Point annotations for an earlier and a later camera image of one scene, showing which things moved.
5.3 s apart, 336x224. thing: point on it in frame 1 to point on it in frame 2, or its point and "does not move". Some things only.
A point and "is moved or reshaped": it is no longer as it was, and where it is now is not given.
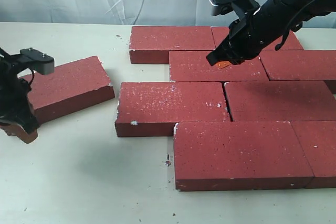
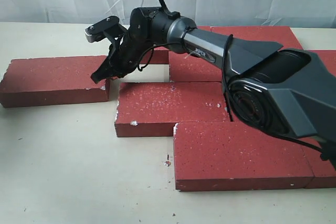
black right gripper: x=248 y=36 to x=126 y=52
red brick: x=193 y=66 does not move
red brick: x=238 y=155 does not move
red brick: x=150 y=109 does not move
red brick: x=70 y=87 is moved or reshaped
